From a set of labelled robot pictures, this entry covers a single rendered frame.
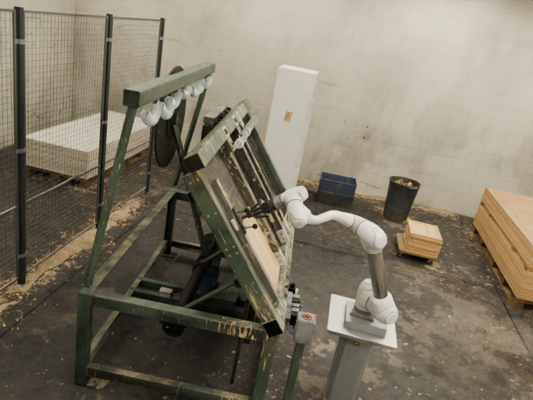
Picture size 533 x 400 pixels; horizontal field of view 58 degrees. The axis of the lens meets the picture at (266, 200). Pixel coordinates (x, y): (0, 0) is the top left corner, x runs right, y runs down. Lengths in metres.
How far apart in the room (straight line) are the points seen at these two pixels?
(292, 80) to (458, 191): 3.73
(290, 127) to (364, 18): 2.34
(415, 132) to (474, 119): 0.98
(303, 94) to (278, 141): 0.81
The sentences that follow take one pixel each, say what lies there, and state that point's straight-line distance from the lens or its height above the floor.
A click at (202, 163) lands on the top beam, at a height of 1.86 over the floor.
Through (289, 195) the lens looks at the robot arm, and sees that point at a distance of 2.90.
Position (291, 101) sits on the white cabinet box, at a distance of 7.30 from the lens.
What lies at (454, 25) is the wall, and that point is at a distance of 8.68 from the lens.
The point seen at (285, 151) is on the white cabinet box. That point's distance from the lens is 7.45.
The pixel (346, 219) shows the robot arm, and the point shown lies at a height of 1.59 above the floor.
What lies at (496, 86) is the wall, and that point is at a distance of 8.88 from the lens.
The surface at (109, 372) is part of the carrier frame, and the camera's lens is 3.80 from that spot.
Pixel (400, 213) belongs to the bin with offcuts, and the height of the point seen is 0.17.
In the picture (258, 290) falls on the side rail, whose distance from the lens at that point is 3.10.
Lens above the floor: 2.72
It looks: 21 degrees down
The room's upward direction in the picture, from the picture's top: 11 degrees clockwise
